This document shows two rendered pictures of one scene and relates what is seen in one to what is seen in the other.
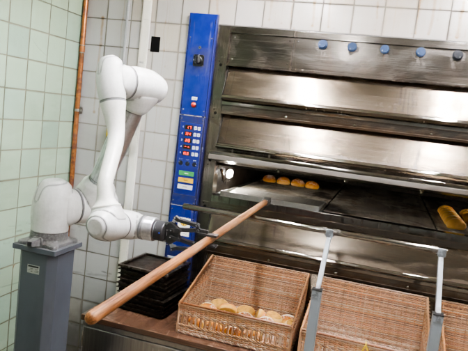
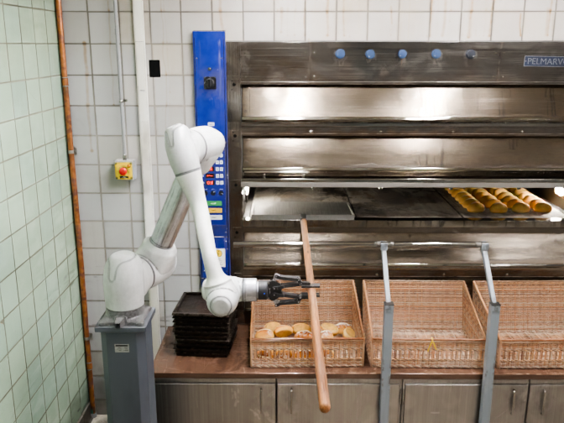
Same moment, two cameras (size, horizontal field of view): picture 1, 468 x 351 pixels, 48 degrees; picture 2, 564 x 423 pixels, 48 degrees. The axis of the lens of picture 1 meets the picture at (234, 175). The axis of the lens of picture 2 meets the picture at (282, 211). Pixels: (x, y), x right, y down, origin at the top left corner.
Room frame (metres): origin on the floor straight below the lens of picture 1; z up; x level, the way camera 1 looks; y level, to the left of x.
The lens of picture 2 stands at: (-0.32, 0.78, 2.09)
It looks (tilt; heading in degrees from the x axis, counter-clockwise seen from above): 15 degrees down; 345
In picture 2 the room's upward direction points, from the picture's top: straight up
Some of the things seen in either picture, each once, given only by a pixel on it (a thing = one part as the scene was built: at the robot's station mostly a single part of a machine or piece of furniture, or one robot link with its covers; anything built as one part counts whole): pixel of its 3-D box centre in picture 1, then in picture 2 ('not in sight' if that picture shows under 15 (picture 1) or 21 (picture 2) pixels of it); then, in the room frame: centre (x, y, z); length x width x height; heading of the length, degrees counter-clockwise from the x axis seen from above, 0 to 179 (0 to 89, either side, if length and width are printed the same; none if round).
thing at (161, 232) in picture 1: (168, 232); (269, 289); (1.90, 0.22, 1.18); 0.09 x 0.07 x 0.08; 74
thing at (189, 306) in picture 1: (246, 301); (305, 321); (2.56, -0.14, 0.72); 0.56 x 0.49 x 0.28; 75
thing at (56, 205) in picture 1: (53, 204); (124, 278); (2.21, 0.75, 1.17); 0.18 x 0.16 x 0.22; 142
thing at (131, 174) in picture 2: not in sight; (125, 169); (3.03, 0.70, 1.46); 0.10 x 0.07 x 0.10; 74
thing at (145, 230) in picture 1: (150, 228); (250, 289); (1.92, 0.29, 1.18); 0.09 x 0.06 x 0.09; 164
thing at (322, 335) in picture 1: (365, 326); (420, 321); (2.40, -0.70, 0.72); 0.56 x 0.49 x 0.28; 73
